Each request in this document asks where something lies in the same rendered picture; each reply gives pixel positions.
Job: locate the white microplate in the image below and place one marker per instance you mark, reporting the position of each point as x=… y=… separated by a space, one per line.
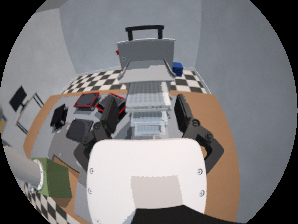
x=149 y=119
x=150 y=131

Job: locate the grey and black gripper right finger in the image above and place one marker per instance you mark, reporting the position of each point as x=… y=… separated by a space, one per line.
x=192 y=129

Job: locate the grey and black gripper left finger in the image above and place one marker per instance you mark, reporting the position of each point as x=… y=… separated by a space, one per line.
x=102 y=130

